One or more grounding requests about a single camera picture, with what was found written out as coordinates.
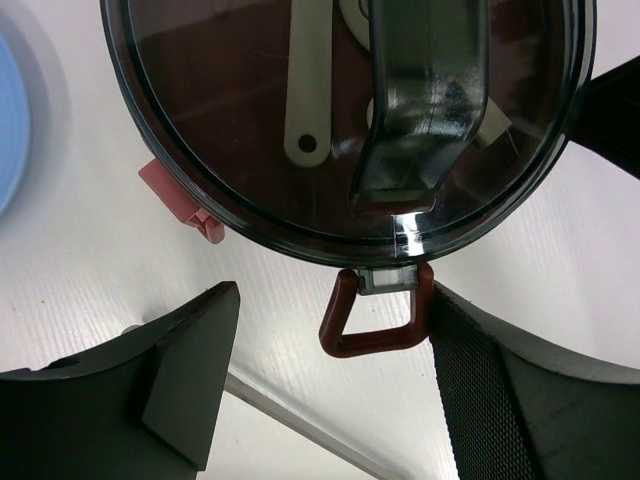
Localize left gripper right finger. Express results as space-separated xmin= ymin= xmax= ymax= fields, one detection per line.
xmin=429 ymin=284 xmax=639 ymax=479

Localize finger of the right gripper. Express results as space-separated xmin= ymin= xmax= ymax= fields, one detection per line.
xmin=570 ymin=57 xmax=640 ymax=179

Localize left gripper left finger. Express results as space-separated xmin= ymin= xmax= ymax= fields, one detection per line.
xmin=1 ymin=282 xmax=240 ymax=479

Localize metal tongs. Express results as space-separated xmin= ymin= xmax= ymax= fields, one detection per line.
xmin=224 ymin=373 xmax=403 ymax=480

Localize grey top lid with clasps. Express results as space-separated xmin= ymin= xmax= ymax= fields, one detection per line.
xmin=98 ymin=0 xmax=599 ymax=360

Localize pink lunch container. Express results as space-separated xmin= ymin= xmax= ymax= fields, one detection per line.
xmin=138 ymin=158 xmax=225 ymax=244

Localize blue plate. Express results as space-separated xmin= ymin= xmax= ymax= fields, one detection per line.
xmin=0 ymin=35 xmax=32 ymax=214

